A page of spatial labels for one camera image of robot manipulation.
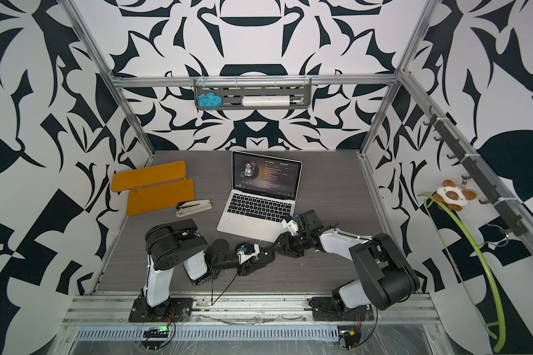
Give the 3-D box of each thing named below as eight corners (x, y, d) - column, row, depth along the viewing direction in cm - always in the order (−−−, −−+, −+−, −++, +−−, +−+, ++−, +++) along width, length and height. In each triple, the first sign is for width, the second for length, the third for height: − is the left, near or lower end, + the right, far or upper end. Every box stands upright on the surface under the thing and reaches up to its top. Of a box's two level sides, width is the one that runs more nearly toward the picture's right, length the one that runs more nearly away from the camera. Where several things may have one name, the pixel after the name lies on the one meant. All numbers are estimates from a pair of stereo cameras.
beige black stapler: (176, 217, 98) (175, 214, 96) (177, 205, 101) (175, 202, 100) (212, 211, 99) (211, 208, 98) (211, 199, 103) (210, 196, 102)
